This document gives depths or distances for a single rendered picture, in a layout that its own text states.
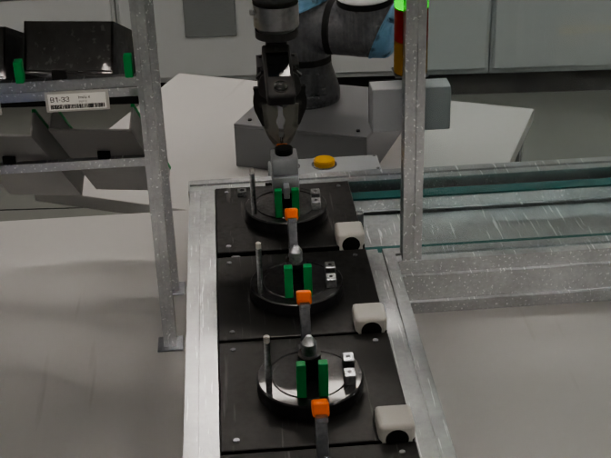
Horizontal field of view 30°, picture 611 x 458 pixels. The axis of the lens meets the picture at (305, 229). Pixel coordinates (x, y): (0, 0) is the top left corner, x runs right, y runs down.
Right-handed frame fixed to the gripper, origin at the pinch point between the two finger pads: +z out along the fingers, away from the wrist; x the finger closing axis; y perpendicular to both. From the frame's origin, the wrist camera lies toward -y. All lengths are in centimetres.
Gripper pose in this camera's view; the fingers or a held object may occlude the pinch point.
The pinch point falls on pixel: (281, 144)
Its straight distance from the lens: 196.3
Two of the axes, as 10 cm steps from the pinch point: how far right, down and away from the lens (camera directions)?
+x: -10.0, 0.6, -0.6
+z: 0.3, 8.8, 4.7
